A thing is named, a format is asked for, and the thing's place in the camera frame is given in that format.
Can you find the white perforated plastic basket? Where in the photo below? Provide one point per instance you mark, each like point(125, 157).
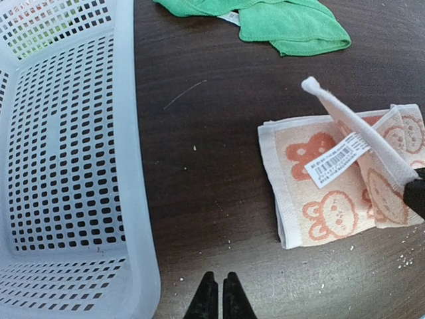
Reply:
point(76, 238)

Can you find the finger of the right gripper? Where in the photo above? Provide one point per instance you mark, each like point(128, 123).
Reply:
point(414, 194)

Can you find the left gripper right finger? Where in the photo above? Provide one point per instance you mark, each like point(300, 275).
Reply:
point(235, 303)

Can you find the orange bunny pattern towel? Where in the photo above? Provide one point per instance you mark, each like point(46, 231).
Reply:
point(337, 175)

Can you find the green microfiber towel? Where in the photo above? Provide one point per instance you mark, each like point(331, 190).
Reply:
point(293, 28)

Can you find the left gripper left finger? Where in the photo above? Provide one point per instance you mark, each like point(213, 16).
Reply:
point(204, 304)

